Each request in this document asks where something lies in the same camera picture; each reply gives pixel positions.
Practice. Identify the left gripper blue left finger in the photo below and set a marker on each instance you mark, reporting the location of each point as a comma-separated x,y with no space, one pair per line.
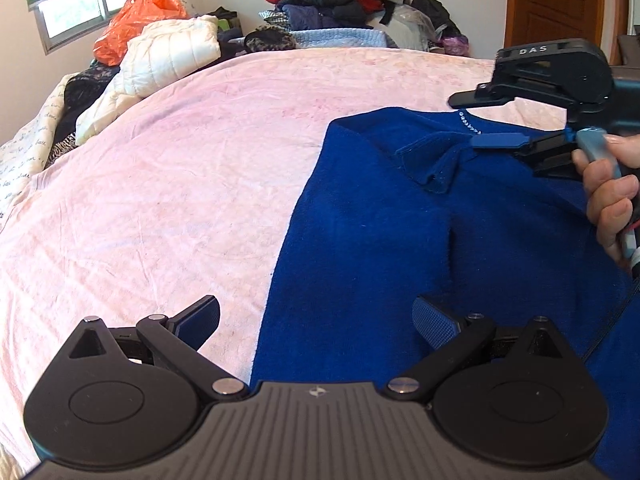
195,324

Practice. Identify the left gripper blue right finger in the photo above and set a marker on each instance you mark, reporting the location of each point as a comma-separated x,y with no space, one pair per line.
436,325

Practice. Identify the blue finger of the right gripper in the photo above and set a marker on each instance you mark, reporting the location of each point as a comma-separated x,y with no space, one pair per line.
548,156

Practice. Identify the blue beaded knit sweater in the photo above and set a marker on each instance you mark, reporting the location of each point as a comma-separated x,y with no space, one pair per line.
400,205

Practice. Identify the person's right hand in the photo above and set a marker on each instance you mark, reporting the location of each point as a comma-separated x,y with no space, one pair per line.
609,206

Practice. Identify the brown wooden door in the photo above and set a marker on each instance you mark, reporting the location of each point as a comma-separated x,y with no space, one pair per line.
599,21

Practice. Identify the purple garment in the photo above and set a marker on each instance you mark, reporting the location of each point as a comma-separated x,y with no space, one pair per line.
456,46

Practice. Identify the black bag on pile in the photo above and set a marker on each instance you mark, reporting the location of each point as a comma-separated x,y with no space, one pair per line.
440,17

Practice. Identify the pink bed blanket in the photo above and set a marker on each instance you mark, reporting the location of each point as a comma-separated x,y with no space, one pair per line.
188,194

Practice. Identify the clear plastic bag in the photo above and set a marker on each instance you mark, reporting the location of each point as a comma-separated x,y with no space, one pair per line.
408,28

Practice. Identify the light blue knit garment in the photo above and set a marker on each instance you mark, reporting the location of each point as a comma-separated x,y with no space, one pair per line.
342,38

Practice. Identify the leopard print dark garment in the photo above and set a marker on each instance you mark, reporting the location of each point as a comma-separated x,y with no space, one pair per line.
269,39

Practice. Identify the black patterned garment at edge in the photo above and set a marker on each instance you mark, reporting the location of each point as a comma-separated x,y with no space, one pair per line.
81,91

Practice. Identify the white quilted jacket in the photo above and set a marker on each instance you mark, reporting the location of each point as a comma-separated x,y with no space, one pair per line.
165,52

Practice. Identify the black green bag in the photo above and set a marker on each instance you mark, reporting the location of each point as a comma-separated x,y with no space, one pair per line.
227,19

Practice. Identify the orange plastic bag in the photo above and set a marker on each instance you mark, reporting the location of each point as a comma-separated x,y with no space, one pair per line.
111,47

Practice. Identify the window with grey frame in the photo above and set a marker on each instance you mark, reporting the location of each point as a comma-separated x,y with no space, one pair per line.
60,22

